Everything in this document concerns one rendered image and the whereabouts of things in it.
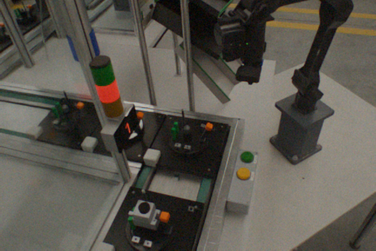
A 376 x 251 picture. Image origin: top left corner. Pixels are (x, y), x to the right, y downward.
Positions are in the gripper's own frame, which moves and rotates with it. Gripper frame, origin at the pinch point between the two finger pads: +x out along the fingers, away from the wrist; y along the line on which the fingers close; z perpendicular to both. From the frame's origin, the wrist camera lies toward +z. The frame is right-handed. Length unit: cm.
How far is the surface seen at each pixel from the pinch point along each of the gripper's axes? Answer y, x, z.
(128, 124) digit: 22.9, 4.4, 29.0
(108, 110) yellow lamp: 26.5, -3.4, 31.1
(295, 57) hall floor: -214, 125, -24
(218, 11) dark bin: -15.1, -11.6, 12.9
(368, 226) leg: -21, 100, -64
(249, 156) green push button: 6.7, 28.2, -2.3
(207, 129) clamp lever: 5.9, 19.1, 11.9
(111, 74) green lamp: 24.4, -12.9, 29.1
